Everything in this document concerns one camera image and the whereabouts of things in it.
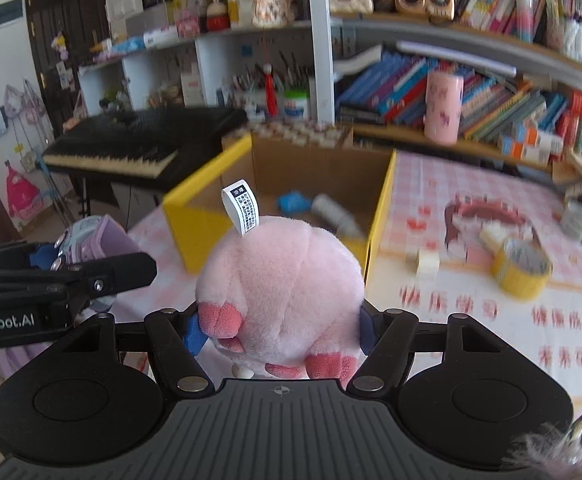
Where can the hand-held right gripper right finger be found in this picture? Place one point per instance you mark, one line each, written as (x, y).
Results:
(367, 330)

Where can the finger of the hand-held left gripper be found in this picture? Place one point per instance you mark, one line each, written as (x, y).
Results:
(121, 270)
(46, 255)

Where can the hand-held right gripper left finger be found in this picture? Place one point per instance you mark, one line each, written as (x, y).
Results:
(193, 335)

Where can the purple toy car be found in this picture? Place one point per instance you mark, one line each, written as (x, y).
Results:
(96, 240)

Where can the yellow cardboard box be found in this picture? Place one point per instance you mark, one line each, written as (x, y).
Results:
(191, 230)

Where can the white staple box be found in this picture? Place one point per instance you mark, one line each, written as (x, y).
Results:
(427, 265)

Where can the pink plush toy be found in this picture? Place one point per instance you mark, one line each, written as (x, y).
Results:
(281, 285)

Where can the white spray bottle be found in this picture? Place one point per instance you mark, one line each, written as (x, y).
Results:
(333, 212)

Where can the blue packet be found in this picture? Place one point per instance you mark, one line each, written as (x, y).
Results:
(295, 202)

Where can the pink hanging dress ornament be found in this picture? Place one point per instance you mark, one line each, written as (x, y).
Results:
(21, 195)

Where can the black keyboard piano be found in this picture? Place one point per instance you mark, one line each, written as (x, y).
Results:
(121, 135)

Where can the yellow tape roll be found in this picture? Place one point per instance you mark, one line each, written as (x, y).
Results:
(516, 280)

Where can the wooden chess box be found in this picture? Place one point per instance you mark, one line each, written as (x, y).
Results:
(291, 135)

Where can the dark wooden door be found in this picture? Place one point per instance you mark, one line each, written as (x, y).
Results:
(66, 35)

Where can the pink sticker cylinder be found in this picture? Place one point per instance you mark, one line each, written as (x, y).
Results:
(443, 110)

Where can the fuzzy pompom with silver bead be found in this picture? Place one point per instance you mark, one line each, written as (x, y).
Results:
(571, 445)

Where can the red tassel pendant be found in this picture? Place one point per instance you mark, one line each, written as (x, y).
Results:
(271, 90)

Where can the white labelled jar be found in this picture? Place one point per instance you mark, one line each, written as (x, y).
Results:
(296, 106)

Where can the clear printed tape roll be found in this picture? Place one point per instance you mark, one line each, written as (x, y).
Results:
(577, 220)

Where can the row of colourful books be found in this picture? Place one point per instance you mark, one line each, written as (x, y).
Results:
(491, 105)

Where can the red round doll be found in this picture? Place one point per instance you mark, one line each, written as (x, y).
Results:
(217, 16)

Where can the wooden retro radio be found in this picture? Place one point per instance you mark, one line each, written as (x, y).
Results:
(423, 0)

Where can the white pen holder box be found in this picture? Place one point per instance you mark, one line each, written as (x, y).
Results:
(578, 37)

